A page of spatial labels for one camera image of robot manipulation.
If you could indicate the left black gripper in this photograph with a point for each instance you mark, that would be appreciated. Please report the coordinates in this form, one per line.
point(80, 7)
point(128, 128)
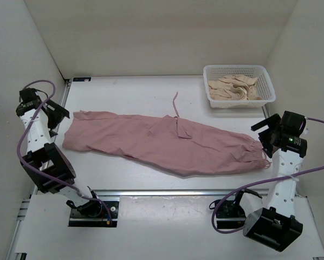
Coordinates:
point(52, 125)

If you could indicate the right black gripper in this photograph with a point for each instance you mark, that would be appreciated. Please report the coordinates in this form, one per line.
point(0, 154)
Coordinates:
point(273, 121)

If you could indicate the pink trousers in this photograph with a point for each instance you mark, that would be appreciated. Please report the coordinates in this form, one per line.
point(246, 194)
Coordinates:
point(181, 146)

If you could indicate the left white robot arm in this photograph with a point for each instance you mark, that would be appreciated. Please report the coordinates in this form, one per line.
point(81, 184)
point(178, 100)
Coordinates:
point(60, 168)

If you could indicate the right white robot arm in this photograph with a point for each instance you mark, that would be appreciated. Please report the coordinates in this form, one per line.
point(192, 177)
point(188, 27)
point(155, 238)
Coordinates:
point(271, 221)

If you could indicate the beige trousers in basket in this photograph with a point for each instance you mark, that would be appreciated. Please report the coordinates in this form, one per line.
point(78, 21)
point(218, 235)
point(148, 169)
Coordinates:
point(234, 87)

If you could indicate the white plastic basket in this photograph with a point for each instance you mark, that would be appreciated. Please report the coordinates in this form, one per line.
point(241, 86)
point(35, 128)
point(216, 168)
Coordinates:
point(264, 85)

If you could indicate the front aluminium rail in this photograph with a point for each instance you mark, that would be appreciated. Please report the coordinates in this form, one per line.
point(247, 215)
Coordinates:
point(163, 193)

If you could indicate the left aluminium rail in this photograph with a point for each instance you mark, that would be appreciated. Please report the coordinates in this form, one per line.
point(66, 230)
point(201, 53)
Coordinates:
point(38, 119)

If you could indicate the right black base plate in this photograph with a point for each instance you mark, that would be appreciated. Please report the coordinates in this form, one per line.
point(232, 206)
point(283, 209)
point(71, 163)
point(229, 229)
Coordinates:
point(230, 216)

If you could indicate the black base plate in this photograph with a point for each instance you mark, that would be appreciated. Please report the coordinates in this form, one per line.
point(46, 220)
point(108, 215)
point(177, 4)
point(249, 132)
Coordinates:
point(107, 214)
point(230, 216)

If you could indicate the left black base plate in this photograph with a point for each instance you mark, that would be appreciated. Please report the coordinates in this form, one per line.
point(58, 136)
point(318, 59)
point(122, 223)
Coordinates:
point(107, 214)

